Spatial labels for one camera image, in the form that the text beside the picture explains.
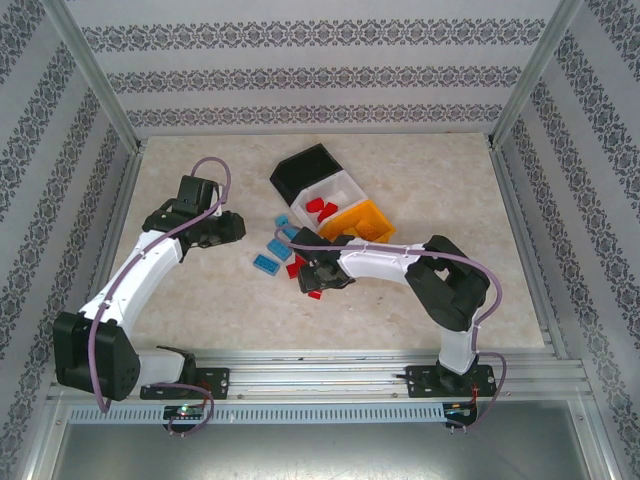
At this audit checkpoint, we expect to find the white plastic bin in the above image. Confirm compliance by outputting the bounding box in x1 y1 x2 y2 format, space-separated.
291 168 370 232

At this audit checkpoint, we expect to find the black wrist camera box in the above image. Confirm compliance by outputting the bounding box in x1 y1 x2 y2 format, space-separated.
289 227 337 261
177 174 224 217

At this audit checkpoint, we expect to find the orange plastic bin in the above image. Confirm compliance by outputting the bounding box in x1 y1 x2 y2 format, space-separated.
317 198 398 247

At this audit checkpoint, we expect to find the aluminium frame corner post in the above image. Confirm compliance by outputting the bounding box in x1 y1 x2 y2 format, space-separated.
487 0 586 149
39 0 146 154

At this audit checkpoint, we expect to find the black plastic bin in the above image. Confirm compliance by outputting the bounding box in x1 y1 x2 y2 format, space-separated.
269 143 344 207

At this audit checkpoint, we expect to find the aluminium mounting rail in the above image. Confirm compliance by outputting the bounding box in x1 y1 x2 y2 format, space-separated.
49 349 591 406

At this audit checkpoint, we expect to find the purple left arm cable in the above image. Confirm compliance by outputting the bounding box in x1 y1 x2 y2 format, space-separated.
88 157 232 437

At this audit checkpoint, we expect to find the white slotted cable duct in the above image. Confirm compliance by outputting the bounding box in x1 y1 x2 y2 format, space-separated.
67 403 446 424

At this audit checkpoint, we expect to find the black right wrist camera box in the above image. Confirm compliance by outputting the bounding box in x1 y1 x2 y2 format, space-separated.
289 227 337 261

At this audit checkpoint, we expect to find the grey metal sheet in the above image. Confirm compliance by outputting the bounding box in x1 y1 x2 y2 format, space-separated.
29 399 616 480

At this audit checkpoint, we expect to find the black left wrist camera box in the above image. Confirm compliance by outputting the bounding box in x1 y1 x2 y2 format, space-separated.
177 174 224 217

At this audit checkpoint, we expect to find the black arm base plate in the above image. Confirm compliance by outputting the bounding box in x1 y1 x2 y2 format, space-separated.
139 367 231 401
404 364 496 399

